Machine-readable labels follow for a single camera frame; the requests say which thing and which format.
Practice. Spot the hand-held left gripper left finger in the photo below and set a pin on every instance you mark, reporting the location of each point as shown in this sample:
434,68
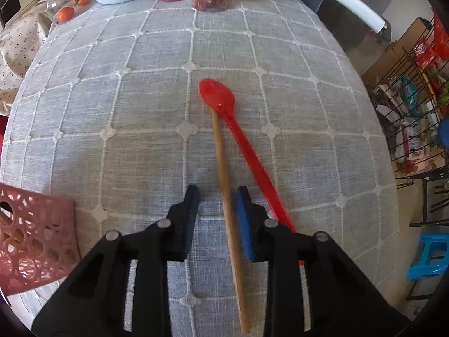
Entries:
186,231

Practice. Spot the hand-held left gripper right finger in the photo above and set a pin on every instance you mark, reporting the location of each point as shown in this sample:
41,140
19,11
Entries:
245,224

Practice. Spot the brown wooden chopstick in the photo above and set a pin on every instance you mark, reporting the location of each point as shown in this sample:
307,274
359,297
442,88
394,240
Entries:
224,189

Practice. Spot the red plastic spoon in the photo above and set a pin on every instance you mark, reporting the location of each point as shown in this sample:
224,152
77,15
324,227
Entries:
217,94

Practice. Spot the red perforated plastic basket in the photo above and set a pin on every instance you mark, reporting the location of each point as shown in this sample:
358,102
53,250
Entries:
38,245

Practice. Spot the grey checked tablecloth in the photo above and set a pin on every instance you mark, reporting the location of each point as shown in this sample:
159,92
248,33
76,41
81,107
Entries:
140,112

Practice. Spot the blue plastic stool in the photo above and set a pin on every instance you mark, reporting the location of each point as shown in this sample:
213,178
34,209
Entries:
429,256

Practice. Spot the cardboard box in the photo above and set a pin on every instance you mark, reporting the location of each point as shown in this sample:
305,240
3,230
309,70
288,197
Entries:
386,66

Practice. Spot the floral fabric cover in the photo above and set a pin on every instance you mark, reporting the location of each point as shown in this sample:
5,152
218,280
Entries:
17,59

